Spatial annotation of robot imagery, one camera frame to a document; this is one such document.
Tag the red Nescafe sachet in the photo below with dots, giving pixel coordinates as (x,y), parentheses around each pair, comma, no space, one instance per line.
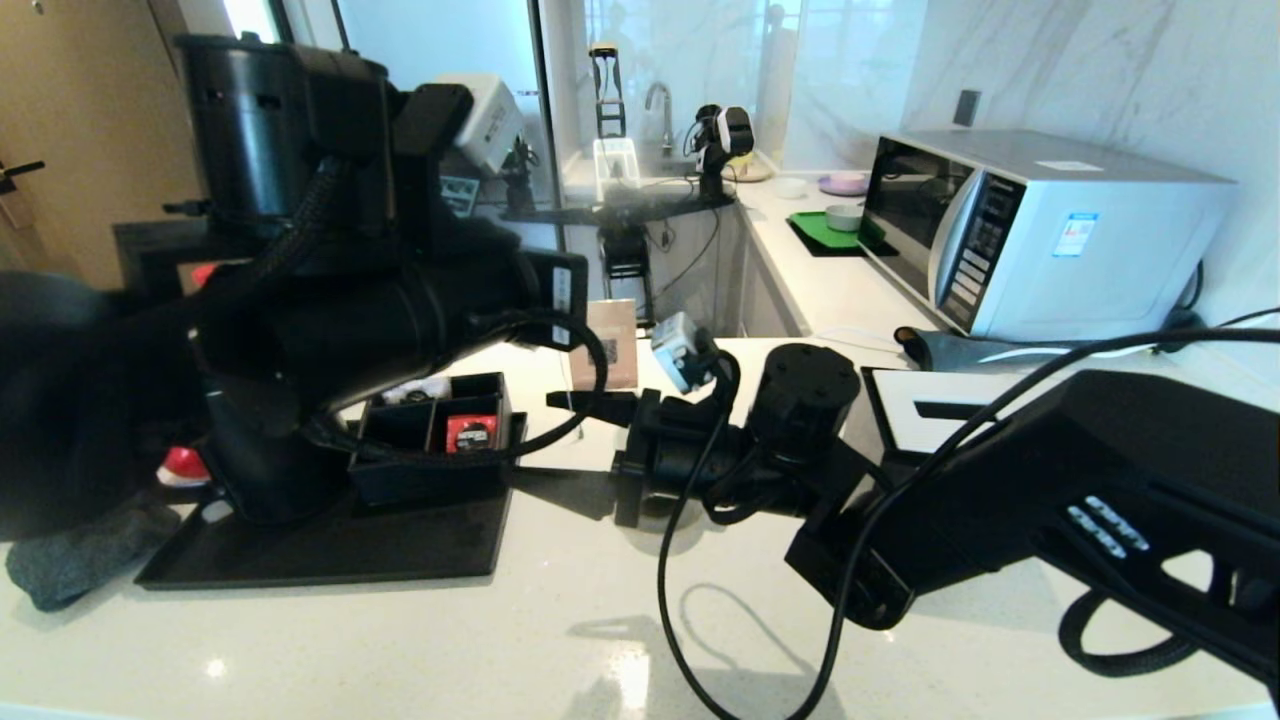
(472,435)

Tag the dark slate cloth bundle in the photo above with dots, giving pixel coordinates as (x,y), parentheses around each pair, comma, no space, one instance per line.
(940,350)

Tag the black tissue box white lid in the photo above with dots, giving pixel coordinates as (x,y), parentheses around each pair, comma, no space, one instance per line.
(950,400)

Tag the metal sink faucet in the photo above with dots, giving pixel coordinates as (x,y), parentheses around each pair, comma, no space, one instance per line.
(664,108)

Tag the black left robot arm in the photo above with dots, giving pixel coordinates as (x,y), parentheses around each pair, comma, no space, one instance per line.
(300,250)

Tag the small white cup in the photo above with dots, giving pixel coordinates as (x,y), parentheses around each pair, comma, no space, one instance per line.
(790,188)

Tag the brown wooden door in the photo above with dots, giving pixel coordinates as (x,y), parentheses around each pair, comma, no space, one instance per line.
(80,100)

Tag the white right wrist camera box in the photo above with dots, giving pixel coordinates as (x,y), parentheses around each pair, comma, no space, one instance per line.
(680,350)

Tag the black framed window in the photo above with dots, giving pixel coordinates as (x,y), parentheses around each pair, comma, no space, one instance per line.
(250,18)

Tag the grey device green light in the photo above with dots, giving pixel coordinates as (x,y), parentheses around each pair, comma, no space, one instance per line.
(520,180)

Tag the QR code sign stand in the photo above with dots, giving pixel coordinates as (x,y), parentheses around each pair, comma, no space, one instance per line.
(615,330)

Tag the small grey bowl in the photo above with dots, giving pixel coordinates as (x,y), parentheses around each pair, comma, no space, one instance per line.
(843,218)

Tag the red rounded object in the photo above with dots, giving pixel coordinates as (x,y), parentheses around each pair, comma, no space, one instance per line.
(185,468)

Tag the dark grey wall socket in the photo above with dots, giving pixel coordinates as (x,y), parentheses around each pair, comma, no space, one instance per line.
(965,109)

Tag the black upright stand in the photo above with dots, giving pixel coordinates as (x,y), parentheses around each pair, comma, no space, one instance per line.
(607,108)

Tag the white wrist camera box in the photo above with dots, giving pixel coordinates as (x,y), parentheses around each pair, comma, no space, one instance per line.
(495,120)
(680,350)

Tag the purple plate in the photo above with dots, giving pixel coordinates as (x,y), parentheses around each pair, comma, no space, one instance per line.
(843,184)

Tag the open black laptop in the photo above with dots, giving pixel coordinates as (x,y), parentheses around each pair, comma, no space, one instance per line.
(460,195)

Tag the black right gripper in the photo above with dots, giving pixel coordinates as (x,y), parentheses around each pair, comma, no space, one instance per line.
(680,450)

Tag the frosted glass sliding door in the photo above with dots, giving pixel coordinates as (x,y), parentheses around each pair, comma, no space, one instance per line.
(450,40)

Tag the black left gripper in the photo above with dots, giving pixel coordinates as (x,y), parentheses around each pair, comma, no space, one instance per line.
(550,300)

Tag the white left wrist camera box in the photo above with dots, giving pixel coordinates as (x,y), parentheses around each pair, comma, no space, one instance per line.
(495,120)

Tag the black electric kettle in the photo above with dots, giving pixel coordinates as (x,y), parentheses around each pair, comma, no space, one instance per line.
(270,470)

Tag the black compartment organizer box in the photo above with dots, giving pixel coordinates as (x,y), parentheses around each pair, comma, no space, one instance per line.
(430,482)

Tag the black rectangular serving tray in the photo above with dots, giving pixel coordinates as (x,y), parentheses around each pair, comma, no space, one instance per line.
(400,550)

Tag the silver microwave oven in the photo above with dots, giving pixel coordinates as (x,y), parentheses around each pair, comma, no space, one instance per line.
(1100,250)

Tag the white wrapped packet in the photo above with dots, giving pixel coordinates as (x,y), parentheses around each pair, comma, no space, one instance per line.
(415,390)

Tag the green tray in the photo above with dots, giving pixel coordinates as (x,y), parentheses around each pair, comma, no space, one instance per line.
(815,233)

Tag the dark grey fuzzy cloth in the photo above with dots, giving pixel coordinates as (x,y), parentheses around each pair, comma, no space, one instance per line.
(80,565)

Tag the black and white device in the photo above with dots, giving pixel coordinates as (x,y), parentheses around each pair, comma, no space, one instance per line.
(725,138)

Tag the black metal rack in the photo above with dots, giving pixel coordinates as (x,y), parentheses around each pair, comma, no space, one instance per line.
(627,263)

